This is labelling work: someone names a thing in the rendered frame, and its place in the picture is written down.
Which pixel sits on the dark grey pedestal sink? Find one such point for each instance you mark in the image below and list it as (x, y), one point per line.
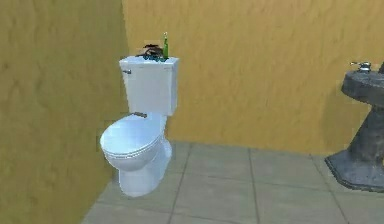
(365, 133)

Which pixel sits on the silver sink tap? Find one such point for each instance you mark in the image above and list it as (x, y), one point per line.
(362, 65)

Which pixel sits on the green bottle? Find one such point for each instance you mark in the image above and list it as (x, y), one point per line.
(165, 48)

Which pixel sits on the white toilet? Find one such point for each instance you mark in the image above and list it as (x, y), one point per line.
(150, 87)

